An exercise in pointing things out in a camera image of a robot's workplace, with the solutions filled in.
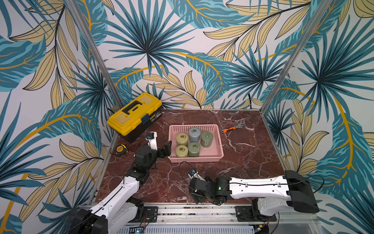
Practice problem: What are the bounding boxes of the yellow-green tea canister front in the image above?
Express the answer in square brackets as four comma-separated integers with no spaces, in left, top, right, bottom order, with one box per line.
[175,145,189,158]

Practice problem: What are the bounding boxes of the yellow-green tea canister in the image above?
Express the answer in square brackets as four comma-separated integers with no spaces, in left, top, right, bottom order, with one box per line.
[176,133,189,146]
[175,145,189,158]

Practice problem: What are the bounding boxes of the green tea canister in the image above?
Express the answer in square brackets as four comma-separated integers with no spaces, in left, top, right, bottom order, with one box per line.
[188,142,201,158]
[200,131,213,148]

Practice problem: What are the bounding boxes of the pink plastic basket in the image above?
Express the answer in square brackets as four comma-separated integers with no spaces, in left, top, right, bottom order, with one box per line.
[168,124,224,163]

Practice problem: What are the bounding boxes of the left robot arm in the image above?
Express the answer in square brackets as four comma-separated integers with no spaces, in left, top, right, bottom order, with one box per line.
[65,141,172,234]

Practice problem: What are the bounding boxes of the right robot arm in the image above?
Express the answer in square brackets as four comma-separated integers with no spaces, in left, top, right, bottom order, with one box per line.
[188,169,319,217]

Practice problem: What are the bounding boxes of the yellow-green tea canister left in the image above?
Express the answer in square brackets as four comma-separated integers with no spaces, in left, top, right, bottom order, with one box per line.
[176,133,189,146]

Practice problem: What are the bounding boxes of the blue-grey tea canister back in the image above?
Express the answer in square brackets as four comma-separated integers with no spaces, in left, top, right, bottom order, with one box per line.
[189,127,201,142]

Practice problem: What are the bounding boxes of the yellow black tape measure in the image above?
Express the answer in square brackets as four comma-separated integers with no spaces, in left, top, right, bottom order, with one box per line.
[110,144,128,157]

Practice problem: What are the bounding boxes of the yellow black toolbox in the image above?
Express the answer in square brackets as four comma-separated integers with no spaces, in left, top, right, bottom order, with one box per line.
[107,93,162,143]

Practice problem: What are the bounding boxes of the orange adjustable wrench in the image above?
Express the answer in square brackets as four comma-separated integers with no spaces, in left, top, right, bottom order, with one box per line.
[221,122,245,133]

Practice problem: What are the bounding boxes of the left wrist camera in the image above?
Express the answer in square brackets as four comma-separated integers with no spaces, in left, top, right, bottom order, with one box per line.
[146,132,158,151]

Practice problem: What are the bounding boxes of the aluminium front rail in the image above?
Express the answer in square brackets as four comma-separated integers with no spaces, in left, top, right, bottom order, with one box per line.
[68,202,325,234]

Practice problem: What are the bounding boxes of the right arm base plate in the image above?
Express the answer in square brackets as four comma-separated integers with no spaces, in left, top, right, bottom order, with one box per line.
[235,206,277,223]

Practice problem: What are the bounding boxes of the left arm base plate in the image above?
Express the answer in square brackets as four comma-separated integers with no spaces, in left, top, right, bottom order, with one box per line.
[129,206,158,224]

